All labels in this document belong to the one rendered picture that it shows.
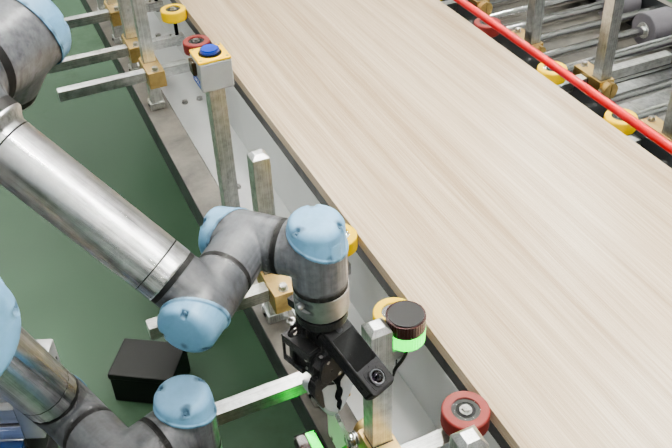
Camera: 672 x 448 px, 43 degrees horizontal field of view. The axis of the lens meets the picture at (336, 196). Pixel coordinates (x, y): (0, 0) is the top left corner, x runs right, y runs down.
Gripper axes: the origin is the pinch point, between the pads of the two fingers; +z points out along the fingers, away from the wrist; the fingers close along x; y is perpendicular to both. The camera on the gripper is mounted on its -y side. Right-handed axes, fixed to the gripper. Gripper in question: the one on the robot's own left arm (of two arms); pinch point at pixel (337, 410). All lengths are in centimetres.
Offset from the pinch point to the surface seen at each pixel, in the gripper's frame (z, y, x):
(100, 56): 21, 163, -56
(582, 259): 11, -2, -65
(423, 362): 25.9, 11.5, -34.0
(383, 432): 10.9, -2.0, -7.9
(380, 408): 4.7, -1.8, -7.5
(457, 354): 10.9, -0.1, -29.0
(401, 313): -12.0, -1.3, -12.5
